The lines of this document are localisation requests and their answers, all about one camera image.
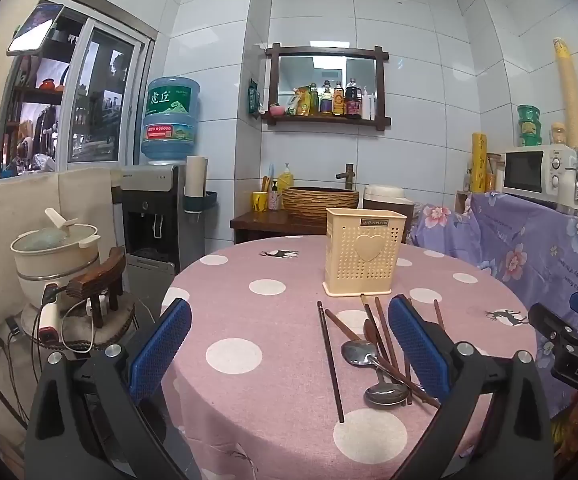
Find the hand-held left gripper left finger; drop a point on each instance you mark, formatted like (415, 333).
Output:
(161, 350)

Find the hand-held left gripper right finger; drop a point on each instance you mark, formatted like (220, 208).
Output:
(419, 350)

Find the brown wooden chopstick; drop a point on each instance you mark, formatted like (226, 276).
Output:
(383, 320)
(439, 312)
(369, 312)
(341, 326)

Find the translucent grey plastic spoon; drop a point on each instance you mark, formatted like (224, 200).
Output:
(386, 395)

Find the metal spoon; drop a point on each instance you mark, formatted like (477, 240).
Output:
(358, 353)

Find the dark chopstick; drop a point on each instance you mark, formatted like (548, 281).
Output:
(330, 360)

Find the cream plastic utensil holder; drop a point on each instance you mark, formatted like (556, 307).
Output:
(349, 260)

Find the round cushioned stool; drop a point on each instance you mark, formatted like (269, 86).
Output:
(119, 317)

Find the purple floral cloth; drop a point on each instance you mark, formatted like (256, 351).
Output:
(519, 250)

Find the dark wooden stool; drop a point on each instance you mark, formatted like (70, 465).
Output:
(94, 280)

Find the pink polka-dot tablecloth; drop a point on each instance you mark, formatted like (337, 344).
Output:
(279, 320)

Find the cream pot with lid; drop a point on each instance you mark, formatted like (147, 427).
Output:
(54, 260)

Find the white microwave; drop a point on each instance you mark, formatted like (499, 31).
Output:
(524, 172)

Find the rice cooker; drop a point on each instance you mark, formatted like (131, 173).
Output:
(386, 200)

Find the teal plastic holder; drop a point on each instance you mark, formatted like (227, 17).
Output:
(209, 200)

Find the dark wooden counter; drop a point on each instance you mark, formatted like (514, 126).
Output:
(264, 222)

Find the water dispenser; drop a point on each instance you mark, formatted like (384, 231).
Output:
(144, 185)

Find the glass jar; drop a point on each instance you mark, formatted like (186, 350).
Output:
(559, 135)

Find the green instant noodle cup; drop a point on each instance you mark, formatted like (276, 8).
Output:
(529, 140)
(529, 112)
(529, 126)

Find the yellow film roll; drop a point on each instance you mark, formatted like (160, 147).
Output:
(479, 160)

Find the yellow cup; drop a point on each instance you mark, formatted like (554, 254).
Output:
(260, 202)

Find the white paper cup tube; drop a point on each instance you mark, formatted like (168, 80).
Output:
(196, 175)

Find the woven basin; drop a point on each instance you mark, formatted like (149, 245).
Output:
(314, 205)

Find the pink small bottle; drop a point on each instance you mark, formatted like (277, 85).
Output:
(275, 200)

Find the bamboo style faucet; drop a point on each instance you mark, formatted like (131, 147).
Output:
(348, 175)

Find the yellow soap dispenser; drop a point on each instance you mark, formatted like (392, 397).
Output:
(286, 182)

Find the blue toothbrush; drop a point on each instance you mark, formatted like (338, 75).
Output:
(271, 172)

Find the tall yellow rolled mat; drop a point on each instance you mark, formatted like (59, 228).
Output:
(571, 95)

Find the blue water bottle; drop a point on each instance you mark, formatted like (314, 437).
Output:
(171, 115)

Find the sliding window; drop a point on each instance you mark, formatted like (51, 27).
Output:
(104, 110)

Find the wooden framed mirror shelf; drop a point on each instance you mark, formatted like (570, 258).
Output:
(319, 121)

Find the white bottle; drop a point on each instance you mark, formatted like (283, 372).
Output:
(368, 105)

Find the dark soy sauce bottle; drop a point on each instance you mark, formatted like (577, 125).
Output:
(353, 105)

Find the yellow label bottle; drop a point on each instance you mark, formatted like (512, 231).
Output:
(339, 105)

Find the purple label bottle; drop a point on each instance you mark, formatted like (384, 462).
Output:
(326, 105)

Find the green hanging packet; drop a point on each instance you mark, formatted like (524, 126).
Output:
(254, 100)

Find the pink bowl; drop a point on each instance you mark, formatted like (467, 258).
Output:
(277, 110)

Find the green label oil bottle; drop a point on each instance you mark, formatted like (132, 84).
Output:
(314, 102)

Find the yellow seasoning packet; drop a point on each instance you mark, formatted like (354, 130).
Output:
(300, 105)

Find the phone on mount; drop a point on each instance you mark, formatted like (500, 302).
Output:
(34, 30)

